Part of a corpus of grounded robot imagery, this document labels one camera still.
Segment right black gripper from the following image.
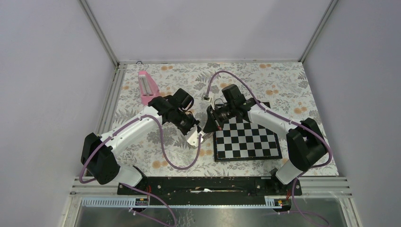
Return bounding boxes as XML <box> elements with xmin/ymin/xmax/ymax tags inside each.
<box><xmin>203</xmin><ymin>103</ymin><xmax>235</xmax><ymax>134</ymax></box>

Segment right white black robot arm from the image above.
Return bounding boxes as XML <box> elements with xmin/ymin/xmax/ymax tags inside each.
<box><xmin>203</xmin><ymin>85</ymin><xmax>329</xmax><ymax>195</ymax></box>

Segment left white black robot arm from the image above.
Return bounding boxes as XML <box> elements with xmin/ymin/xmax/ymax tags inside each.
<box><xmin>79</xmin><ymin>88</ymin><xmax>203</xmax><ymax>194</ymax></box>

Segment black white chessboard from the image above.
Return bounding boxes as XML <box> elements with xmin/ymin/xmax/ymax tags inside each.
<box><xmin>213</xmin><ymin>118</ymin><xmax>282</xmax><ymax>162</ymax></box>

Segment floral patterned table mat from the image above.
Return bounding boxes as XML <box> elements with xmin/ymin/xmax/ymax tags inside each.
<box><xmin>112</xmin><ymin>62</ymin><xmax>321</xmax><ymax>176</ymax></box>

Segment pink metronome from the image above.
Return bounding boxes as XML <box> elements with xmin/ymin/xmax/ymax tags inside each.
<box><xmin>138</xmin><ymin>71</ymin><xmax>160</xmax><ymax>105</ymax></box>

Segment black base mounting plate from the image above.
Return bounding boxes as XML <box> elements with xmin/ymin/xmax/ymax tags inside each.
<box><xmin>117</xmin><ymin>176</ymin><xmax>303</xmax><ymax>204</ymax></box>

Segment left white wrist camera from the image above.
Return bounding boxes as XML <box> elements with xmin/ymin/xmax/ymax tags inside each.
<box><xmin>185</xmin><ymin>125</ymin><xmax>205</xmax><ymax>147</ymax></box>

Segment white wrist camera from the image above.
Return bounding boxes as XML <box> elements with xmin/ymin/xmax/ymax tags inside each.
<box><xmin>203</xmin><ymin>95</ymin><xmax>215</xmax><ymax>110</ymax></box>
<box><xmin>185</xmin><ymin>125</ymin><xmax>205</xmax><ymax>147</ymax></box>

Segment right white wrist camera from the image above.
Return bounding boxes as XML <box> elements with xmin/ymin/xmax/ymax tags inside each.
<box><xmin>203</xmin><ymin>95</ymin><xmax>215</xmax><ymax>110</ymax></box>

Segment grey slotted cable duct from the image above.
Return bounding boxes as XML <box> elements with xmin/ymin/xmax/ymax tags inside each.
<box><xmin>81</xmin><ymin>195</ymin><xmax>282</xmax><ymax>209</ymax></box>

